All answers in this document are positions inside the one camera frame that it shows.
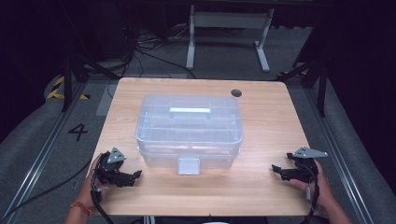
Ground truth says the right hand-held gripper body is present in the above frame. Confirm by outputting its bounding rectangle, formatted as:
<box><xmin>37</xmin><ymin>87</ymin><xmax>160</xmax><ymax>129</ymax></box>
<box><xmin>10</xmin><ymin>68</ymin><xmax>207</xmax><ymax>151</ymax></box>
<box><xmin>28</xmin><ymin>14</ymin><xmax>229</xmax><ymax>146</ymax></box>
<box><xmin>286</xmin><ymin>147</ymin><xmax>329</xmax><ymax>184</ymax></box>

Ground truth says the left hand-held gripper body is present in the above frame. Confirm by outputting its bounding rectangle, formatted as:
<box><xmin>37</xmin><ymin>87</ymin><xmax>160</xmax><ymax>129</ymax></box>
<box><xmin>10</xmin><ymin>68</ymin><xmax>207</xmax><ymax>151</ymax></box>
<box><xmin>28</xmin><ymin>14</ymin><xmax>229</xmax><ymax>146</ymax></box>
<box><xmin>92</xmin><ymin>147</ymin><xmax>132</xmax><ymax>189</ymax></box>

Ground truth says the clear plastic storage box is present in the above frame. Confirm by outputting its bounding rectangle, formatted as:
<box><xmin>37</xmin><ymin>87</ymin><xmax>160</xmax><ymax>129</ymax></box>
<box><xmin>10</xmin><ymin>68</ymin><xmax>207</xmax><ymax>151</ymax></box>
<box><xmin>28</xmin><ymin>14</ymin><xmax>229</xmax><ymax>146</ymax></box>
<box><xmin>134</xmin><ymin>93</ymin><xmax>245</xmax><ymax>175</ymax></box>

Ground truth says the person's right hand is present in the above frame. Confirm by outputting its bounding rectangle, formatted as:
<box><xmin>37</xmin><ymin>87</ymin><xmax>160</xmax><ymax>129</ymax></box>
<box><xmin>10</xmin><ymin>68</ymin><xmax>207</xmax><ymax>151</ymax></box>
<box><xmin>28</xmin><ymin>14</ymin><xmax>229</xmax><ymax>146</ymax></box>
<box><xmin>287</xmin><ymin>159</ymin><xmax>336</xmax><ymax>213</ymax></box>

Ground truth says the person's left hand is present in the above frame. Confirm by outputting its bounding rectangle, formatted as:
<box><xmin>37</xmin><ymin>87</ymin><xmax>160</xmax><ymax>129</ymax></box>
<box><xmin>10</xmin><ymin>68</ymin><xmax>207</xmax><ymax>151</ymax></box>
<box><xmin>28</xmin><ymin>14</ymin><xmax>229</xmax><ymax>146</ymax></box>
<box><xmin>76</xmin><ymin>152</ymin><xmax>110</xmax><ymax>213</ymax></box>

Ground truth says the black tripod stand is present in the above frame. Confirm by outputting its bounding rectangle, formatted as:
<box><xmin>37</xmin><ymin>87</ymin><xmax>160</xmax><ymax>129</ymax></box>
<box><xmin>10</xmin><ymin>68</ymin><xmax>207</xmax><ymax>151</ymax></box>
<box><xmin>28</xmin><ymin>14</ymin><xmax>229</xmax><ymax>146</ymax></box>
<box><xmin>276</xmin><ymin>55</ymin><xmax>332</xmax><ymax>118</ymax></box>
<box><xmin>60</xmin><ymin>46</ymin><xmax>121</xmax><ymax>113</ymax></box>

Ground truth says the yellow black floor tape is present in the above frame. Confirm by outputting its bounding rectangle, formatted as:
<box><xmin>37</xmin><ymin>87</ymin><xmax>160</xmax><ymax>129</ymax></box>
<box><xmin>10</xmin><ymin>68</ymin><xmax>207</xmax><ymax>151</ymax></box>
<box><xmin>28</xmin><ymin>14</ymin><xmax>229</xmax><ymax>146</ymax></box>
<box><xmin>46</xmin><ymin>76</ymin><xmax>92</xmax><ymax>101</ymax></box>

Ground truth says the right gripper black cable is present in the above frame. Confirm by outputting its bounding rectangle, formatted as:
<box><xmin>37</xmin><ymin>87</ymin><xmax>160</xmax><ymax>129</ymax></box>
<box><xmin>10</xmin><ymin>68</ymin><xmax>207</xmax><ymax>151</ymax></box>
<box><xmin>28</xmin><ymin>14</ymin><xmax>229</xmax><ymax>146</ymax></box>
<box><xmin>299</xmin><ymin>161</ymin><xmax>321</xmax><ymax>224</ymax></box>

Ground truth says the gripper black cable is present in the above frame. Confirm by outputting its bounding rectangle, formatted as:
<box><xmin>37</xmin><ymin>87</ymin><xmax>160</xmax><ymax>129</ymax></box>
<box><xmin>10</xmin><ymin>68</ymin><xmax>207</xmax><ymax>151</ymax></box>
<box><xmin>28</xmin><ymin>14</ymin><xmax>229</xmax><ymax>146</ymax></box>
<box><xmin>90</xmin><ymin>184</ymin><xmax>115</xmax><ymax>224</ymax></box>
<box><xmin>299</xmin><ymin>161</ymin><xmax>321</xmax><ymax>224</ymax></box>

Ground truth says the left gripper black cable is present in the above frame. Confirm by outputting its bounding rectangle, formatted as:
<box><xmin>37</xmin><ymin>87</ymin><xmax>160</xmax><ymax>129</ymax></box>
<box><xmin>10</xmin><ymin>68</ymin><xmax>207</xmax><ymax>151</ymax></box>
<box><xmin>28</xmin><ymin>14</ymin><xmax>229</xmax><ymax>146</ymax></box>
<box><xmin>90</xmin><ymin>184</ymin><xmax>115</xmax><ymax>224</ymax></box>

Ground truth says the orange bracelet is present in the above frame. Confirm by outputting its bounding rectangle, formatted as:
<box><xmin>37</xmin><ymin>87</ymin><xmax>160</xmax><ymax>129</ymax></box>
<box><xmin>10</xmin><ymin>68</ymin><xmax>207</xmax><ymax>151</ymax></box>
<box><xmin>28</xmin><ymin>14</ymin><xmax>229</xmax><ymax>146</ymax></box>
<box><xmin>69</xmin><ymin>201</ymin><xmax>93</xmax><ymax>217</ymax></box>

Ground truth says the long black floor cable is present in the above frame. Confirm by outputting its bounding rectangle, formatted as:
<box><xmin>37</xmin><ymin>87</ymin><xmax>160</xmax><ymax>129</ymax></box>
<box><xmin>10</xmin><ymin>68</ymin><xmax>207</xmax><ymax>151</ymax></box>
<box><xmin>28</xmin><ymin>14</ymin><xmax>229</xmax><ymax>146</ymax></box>
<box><xmin>0</xmin><ymin>158</ymin><xmax>93</xmax><ymax>222</ymax></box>

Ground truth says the tangle of black floor cables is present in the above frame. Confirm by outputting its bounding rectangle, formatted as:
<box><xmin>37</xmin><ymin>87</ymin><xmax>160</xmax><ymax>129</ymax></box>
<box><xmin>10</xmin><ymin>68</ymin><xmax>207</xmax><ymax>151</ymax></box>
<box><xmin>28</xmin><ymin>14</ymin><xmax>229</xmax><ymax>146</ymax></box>
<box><xmin>120</xmin><ymin>17</ymin><xmax>198</xmax><ymax>79</ymax></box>

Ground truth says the white metal desk frame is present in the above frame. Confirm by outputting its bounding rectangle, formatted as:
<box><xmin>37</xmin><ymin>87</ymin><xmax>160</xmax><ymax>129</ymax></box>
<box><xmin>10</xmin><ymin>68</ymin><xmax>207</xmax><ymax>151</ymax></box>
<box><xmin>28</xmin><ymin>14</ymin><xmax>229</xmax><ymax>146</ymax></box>
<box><xmin>185</xmin><ymin>4</ymin><xmax>276</xmax><ymax>74</ymax></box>

